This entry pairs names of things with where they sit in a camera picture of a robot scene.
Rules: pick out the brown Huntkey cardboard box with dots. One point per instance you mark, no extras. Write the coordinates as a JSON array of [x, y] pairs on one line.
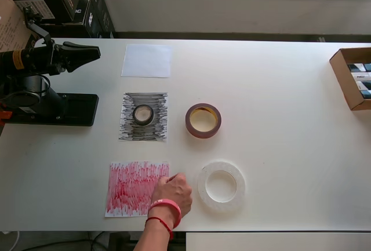
[[11, 27]]

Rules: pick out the red tape roll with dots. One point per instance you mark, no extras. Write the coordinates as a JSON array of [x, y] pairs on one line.
[[203, 135]]

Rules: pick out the camera board on black bracket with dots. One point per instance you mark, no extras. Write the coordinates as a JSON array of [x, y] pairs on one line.
[[39, 29]]

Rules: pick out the orange clamp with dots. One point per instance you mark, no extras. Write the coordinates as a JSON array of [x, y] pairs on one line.
[[5, 114]]

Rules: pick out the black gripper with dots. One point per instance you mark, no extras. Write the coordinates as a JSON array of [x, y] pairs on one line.
[[58, 58]]

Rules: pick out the plain white paper sheet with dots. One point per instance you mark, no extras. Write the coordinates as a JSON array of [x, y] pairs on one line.
[[145, 62]]

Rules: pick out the person's bare hand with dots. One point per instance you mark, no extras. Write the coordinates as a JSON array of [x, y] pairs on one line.
[[174, 193]]

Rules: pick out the open brown cardboard tray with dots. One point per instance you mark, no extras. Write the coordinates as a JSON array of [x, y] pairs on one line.
[[339, 71]]

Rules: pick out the small black white packet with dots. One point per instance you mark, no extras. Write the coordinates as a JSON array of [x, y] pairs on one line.
[[363, 86], [365, 94], [360, 76], [368, 67], [356, 67]]

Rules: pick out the black scribbled paper sheet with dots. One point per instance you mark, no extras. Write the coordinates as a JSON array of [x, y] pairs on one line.
[[156, 132]]

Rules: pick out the black table leg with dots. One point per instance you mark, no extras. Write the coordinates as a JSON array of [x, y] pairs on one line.
[[119, 242]]

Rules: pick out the white tape roll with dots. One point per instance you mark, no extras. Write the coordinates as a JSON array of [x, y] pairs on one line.
[[240, 187]]

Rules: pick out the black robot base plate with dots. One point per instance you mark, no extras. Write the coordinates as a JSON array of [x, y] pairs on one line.
[[81, 109]]

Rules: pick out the red scribbled paper sheet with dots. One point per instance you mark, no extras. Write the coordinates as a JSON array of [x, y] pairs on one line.
[[127, 187]]

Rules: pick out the black tape roll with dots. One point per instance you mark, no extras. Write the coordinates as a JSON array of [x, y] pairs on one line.
[[142, 122]]

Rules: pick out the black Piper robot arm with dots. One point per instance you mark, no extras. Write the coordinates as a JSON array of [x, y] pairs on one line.
[[34, 87]]

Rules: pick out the person's bare forearm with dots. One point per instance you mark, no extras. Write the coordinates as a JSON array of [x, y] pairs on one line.
[[150, 236]]

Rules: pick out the pink silicone wristband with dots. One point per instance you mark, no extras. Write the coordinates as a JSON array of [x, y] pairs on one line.
[[166, 204]]

